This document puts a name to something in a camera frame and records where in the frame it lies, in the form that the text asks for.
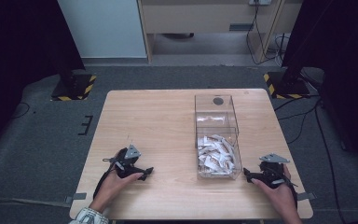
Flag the person's right hand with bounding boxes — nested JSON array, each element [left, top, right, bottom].
[[250, 163, 299, 218]]

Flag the person's left hand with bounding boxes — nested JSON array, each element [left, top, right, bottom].
[[89, 148, 145, 214]]

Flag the dark curtain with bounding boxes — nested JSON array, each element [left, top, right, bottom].
[[0, 0, 86, 162], [281, 0, 358, 171]]

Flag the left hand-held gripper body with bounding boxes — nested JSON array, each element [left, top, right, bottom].
[[103, 144, 146, 180]]

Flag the thin black floor cable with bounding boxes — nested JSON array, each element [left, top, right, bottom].
[[11, 102, 31, 119]]

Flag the clear plastic box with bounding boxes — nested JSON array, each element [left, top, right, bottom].
[[194, 93, 243, 181]]

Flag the right hand-held gripper black cable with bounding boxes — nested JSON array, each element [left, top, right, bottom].
[[268, 166, 299, 210]]

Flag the light wooden cabinet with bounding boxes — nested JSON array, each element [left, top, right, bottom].
[[136, 0, 304, 64]]

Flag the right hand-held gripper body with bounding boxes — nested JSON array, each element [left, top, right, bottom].
[[249, 152, 293, 189]]

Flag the grey tape strip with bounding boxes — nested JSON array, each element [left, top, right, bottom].
[[63, 192, 88, 204], [296, 191, 318, 202]]

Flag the white panel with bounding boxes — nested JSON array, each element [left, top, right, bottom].
[[57, 0, 148, 59]]

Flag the black hanging cable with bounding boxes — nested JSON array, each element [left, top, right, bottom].
[[245, 2, 285, 66]]

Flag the white power strip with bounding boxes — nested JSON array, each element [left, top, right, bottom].
[[249, 0, 272, 7]]

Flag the black stand with striped base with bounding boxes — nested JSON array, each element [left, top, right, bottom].
[[49, 59, 98, 102], [263, 55, 311, 100]]

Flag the left hand-held gripper black cable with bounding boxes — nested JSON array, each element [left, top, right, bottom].
[[92, 157, 119, 200]]

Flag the pile of white paper packets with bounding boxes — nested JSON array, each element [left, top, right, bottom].
[[197, 133, 238, 177]]

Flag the hand-held gripper black cable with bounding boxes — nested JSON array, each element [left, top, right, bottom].
[[268, 166, 299, 210], [92, 157, 119, 200]]

